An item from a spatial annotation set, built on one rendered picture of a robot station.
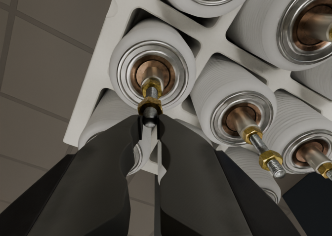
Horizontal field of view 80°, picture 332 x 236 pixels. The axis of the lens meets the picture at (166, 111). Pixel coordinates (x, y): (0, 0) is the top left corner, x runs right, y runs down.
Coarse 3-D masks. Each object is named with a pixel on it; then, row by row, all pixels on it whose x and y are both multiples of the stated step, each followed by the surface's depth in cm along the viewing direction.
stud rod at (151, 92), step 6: (150, 90) 17; (156, 90) 17; (150, 96) 16; (156, 96) 16; (150, 108) 14; (144, 114) 13; (150, 114) 13; (156, 114) 14; (144, 120) 13; (150, 120) 13; (156, 120) 13; (150, 126) 13
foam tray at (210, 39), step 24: (120, 0) 24; (144, 0) 24; (120, 24) 25; (192, 24) 25; (216, 24) 26; (96, 48) 26; (192, 48) 31; (216, 48) 27; (240, 48) 27; (96, 72) 28; (264, 72) 29; (288, 72) 29; (96, 96) 30; (312, 96) 31; (72, 120) 32; (192, 120) 32; (72, 144) 34; (216, 144) 36; (144, 168) 37
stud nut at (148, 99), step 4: (148, 96) 14; (144, 100) 14; (148, 100) 14; (152, 100) 14; (156, 100) 14; (160, 100) 15; (140, 104) 14; (144, 104) 14; (148, 104) 14; (152, 104) 14; (156, 104) 14; (160, 104) 14; (140, 108) 14; (144, 108) 14; (156, 108) 14; (160, 108) 14; (140, 112) 14; (160, 112) 14
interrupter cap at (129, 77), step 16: (128, 48) 19; (144, 48) 20; (160, 48) 20; (128, 64) 20; (144, 64) 21; (160, 64) 21; (176, 64) 20; (128, 80) 21; (176, 80) 21; (128, 96) 22; (176, 96) 22
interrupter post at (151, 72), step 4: (148, 68) 20; (152, 68) 20; (156, 68) 20; (144, 72) 20; (148, 72) 19; (152, 72) 19; (156, 72) 19; (160, 72) 20; (144, 76) 19; (148, 76) 18; (152, 76) 18; (156, 76) 18; (160, 76) 19; (144, 80) 18; (156, 80) 18; (160, 80) 18
